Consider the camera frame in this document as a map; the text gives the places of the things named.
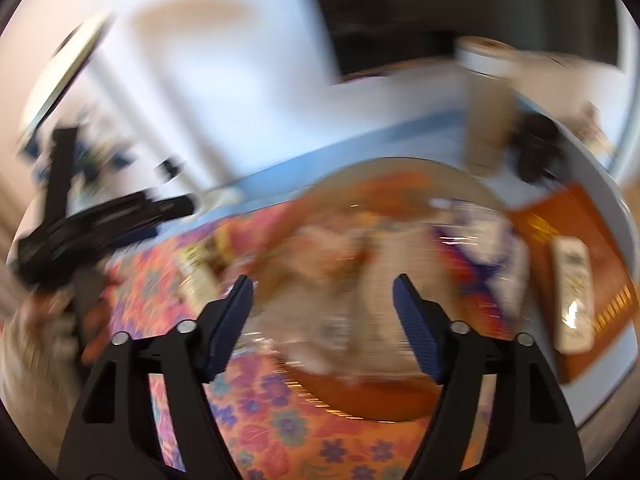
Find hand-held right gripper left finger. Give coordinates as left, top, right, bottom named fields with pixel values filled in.
left=57, top=274, right=256, bottom=480

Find frosted glass cup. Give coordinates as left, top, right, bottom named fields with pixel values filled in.
left=455, top=35, right=521, bottom=176

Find small black object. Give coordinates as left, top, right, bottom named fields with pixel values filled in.
left=510, top=112, right=566, bottom=183

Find black monitor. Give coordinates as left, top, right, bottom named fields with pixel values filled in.
left=305, top=0, right=616, bottom=78

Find yellow packet with black print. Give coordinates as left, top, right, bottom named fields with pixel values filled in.
left=177, top=245, right=221, bottom=313

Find orange book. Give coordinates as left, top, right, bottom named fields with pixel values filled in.
left=507, top=182, right=640, bottom=386

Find blue and white artificial flowers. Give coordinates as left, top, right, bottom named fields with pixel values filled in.
left=20, top=110, right=138, bottom=186

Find floral tablecloth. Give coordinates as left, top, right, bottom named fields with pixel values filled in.
left=100, top=200, right=496, bottom=480

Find person's left hand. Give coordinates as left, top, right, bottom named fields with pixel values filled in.
left=80, top=300, right=118, bottom=366

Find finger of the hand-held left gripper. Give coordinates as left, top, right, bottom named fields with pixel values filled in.
left=97, top=220, right=161, bottom=248
left=97, top=191, right=200, bottom=225

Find amber glass plate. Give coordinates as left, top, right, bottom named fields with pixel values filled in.
left=240, top=157, right=538, bottom=423

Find pale yellow snack packet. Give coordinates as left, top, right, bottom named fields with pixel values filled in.
left=260, top=220, right=436, bottom=376

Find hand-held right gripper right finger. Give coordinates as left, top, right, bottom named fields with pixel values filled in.
left=392, top=273, right=587, bottom=480

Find white remote control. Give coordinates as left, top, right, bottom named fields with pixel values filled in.
left=550, top=236, right=596, bottom=353

